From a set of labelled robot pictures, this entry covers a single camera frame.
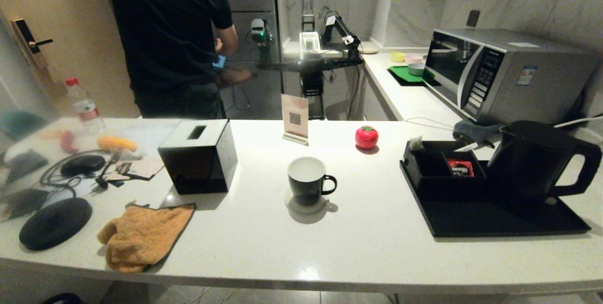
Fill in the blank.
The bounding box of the black electric kettle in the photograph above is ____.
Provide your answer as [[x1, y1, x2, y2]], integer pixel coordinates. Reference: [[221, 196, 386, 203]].
[[487, 120, 603, 205]]

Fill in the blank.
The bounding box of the QR code sign stand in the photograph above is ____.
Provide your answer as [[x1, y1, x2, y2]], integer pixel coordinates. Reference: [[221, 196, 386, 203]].
[[281, 93, 310, 146]]

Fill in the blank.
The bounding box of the black mug white inside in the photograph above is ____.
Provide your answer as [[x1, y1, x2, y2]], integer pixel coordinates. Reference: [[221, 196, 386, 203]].
[[287, 156, 338, 206]]

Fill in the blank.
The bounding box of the red tomato-shaped timer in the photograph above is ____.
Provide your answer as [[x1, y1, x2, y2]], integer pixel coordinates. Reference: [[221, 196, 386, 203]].
[[355, 126, 379, 150]]

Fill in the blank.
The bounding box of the black rig stand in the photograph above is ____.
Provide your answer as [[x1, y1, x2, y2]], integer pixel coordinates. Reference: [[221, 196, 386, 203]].
[[257, 56, 366, 120]]

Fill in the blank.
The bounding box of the white round coaster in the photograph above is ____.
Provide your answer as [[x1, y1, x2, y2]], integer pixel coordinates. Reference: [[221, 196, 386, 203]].
[[285, 190, 330, 214]]

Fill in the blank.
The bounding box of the white rig box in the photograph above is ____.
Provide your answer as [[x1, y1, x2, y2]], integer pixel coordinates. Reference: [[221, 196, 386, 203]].
[[300, 32, 322, 59]]

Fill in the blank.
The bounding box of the black tissue box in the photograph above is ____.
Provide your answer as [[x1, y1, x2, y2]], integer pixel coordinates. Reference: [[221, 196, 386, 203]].
[[157, 119, 238, 195]]

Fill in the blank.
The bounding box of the green tray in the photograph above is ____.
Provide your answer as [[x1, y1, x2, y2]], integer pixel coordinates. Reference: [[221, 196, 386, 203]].
[[388, 65, 436, 87]]

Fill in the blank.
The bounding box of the black compartment box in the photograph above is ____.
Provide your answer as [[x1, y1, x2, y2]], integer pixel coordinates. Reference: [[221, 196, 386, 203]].
[[403, 140, 490, 201]]

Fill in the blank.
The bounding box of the red Nescafe coffee sachet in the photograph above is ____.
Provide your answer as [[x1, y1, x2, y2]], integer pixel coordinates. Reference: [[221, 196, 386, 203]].
[[447, 158, 475, 178]]

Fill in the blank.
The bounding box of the person in black shirt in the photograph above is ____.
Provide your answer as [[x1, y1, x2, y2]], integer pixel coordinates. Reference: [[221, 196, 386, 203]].
[[101, 0, 239, 119]]

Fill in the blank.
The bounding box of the dark grey cloth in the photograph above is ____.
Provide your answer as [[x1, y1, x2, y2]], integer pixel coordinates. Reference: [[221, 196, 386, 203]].
[[453, 119, 505, 149]]

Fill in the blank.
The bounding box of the yellow toy corn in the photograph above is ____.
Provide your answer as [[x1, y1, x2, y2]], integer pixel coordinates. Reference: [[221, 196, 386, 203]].
[[97, 136, 138, 152]]

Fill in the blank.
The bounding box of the orange towel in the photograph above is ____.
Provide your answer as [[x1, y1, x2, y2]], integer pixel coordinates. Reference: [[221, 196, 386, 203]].
[[97, 203, 196, 274]]

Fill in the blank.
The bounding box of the black serving tray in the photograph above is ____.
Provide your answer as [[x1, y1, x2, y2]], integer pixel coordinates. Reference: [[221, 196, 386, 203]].
[[399, 160, 592, 238]]

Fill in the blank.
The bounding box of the red-capped water bottle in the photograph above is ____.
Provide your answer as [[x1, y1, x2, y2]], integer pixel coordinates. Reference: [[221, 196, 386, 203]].
[[65, 77, 106, 135]]

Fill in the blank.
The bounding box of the black oval mouse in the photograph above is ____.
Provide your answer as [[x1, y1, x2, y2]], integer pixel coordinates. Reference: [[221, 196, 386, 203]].
[[60, 154, 106, 178]]

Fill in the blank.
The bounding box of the red chili pepper toy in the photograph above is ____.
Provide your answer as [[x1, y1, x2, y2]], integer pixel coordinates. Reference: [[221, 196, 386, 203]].
[[60, 130, 81, 154]]

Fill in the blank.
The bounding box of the silver microwave oven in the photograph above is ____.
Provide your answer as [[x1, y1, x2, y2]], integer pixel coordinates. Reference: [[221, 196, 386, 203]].
[[423, 28, 601, 125]]

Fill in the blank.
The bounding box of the black round kettle base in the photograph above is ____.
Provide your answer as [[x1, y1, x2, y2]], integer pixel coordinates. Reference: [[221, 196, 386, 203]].
[[19, 197, 93, 251]]

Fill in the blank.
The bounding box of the black pouch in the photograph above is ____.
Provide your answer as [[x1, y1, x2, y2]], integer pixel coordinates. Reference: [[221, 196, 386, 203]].
[[0, 149, 49, 183]]

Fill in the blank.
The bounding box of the teal rounded object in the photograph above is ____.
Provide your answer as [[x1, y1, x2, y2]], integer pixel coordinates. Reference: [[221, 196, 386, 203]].
[[0, 110, 48, 142]]

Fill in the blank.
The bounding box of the black rounded floor object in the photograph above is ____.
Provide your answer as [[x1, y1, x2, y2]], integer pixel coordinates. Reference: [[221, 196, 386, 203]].
[[41, 292, 83, 304]]

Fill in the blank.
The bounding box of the grey upright rig post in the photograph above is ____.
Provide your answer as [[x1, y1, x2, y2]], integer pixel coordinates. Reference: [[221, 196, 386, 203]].
[[300, 0, 315, 32]]

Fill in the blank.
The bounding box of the thin white cable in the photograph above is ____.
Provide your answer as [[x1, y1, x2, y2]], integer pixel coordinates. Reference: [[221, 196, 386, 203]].
[[404, 116, 464, 130]]

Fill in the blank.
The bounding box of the black cable with plug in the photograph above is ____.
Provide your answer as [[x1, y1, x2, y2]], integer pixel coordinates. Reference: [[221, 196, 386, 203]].
[[39, 149, 114, 191]]

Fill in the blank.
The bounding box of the thick white power cable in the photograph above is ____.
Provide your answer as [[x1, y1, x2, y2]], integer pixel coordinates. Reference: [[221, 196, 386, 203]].
[[555, 115, 603, 129]]

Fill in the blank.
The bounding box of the black door lock handle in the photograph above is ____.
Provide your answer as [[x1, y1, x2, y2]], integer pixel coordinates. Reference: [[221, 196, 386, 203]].
[[11, 19, 53, 70]]

